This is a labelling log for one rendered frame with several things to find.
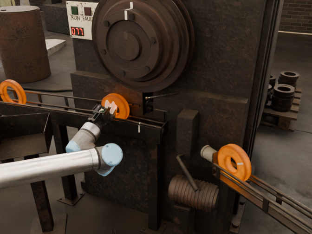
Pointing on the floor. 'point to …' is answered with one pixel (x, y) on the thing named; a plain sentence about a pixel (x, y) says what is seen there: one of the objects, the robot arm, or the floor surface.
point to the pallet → (282, 101)
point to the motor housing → (190, 202)
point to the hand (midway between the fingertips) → (114, 104)
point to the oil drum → (23, 44)
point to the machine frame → (188, 103)
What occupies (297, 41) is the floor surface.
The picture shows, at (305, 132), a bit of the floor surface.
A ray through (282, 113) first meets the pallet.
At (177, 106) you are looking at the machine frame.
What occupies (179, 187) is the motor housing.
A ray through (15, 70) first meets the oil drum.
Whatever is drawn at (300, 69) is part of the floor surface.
